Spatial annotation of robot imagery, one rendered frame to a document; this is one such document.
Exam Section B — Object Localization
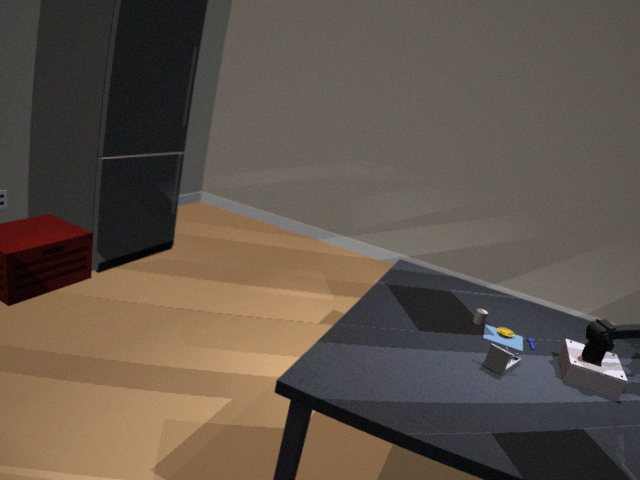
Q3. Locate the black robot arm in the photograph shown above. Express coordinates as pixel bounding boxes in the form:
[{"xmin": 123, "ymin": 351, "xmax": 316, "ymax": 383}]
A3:
[{"xmin": 582, "ymin": 319, "xmax": 640, "ymax": 367}]

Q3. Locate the light blue placemat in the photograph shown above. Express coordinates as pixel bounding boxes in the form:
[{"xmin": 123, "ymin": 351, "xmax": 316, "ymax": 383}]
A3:
[{"xmin": 483, "ymin": 325, "xmax": 523, "ymax": 352}]

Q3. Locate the yellow round plate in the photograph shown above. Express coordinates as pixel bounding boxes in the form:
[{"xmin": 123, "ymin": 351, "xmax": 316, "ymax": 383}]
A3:
[{"xmin": 497, "ymin": 328, "xmax": 514, "ymax": 338}]

